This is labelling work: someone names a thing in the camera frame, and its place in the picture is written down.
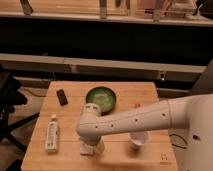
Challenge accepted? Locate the white rectangular sponge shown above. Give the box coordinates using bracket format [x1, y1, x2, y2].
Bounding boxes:
[80, 141, 94, 156]

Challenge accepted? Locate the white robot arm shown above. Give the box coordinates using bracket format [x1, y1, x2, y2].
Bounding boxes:
[76, 94, 213, 171]

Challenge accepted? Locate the white ceramic cup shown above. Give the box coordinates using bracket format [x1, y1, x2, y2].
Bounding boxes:
[129, 131, 150, 150]

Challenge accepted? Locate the white tube bottle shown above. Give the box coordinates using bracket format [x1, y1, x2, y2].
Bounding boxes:
[45, 114, 59, 154]

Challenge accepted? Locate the green bowl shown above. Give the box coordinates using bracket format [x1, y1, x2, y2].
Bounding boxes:
[86, 86, 117, 113]

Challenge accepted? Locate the orange carrot toy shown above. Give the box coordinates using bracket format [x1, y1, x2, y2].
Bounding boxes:
[134, 103, 141, 108]

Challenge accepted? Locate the small black rectangular block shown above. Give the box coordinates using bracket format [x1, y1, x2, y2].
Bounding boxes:
[56, 89, 68, 106]

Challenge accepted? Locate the black office chair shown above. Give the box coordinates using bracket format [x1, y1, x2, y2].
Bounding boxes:
[0, 64, 39, 152]

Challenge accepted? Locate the long wooden bench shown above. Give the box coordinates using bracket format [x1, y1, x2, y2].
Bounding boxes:
[0, 53, 206, 82]

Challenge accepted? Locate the black cable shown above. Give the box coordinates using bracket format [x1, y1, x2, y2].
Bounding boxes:
[168, 133, 188, 150]

